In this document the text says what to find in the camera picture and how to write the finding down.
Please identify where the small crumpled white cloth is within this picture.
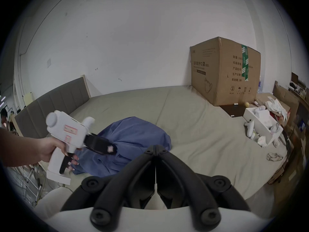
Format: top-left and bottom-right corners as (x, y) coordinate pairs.
(266, 152), (283, 162)

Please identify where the person's left forearm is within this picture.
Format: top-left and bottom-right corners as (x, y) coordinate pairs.
(0, 127), (42, 168)

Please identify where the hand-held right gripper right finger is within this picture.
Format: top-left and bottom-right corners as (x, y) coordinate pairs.
(156, 145), (250, 230)

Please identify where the dark blue shirt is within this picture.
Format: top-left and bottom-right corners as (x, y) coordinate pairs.
(72, 116), (172, 178)

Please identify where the bed with beige sheet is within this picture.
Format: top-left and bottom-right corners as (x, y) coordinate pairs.
(39, 85), (291, 200)

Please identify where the person's left hand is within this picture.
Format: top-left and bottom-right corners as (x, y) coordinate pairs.
(38, 137), (80, 171)

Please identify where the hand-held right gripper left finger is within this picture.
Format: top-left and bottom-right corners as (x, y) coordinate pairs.
(60, 145), (156, 229)

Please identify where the large brown carton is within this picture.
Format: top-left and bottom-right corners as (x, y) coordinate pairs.
(189, 36), (262, 107)

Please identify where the white hand controller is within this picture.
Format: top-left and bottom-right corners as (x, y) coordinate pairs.
(244, 119), (257, 140)

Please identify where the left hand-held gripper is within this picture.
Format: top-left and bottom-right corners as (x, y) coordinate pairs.
(46, 110), (119, 186)

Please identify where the grey padded headboard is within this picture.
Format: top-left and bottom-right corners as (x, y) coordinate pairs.
(14, 75), (92, 140)

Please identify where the open white box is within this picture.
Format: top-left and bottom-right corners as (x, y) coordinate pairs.
(243, 106), (284, 147)

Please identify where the pile of white cloths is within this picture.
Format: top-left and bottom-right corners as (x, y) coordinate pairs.
(265, 98), (291, 121)

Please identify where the dark brown board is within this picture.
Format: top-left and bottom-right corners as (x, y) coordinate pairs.
(219, 104), (254, 118)

